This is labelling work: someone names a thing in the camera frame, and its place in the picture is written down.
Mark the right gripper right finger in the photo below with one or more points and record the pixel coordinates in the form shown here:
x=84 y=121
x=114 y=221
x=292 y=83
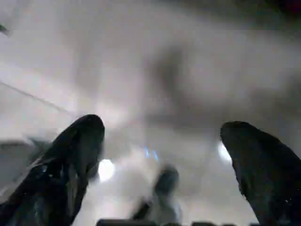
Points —
x=265 y=171

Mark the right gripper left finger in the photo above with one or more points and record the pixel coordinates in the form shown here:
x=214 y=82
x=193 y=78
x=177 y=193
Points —
x=58 y=169

